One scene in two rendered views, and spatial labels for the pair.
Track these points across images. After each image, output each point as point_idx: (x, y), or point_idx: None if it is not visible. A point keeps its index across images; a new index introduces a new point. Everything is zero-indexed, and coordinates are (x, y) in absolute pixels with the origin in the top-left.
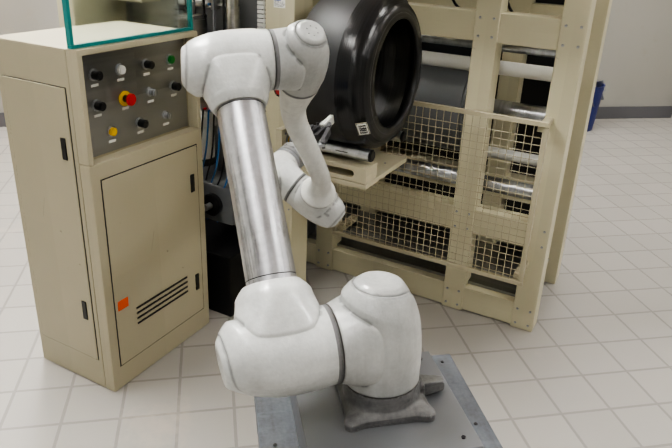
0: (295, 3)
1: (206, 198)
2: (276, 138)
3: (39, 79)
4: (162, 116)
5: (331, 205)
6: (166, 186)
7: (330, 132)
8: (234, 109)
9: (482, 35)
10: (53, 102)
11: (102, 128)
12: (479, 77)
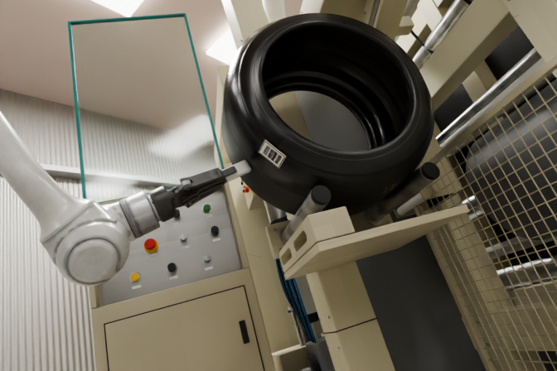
0: None
1: (307, 362)
2: (268, 239)
3: None
4: (203, 261)
5: (65, 233)
6: (201, 334)
7: (220, 173)
8: None
9: None
10: None
11: (123, 275)
12: (552, 38)
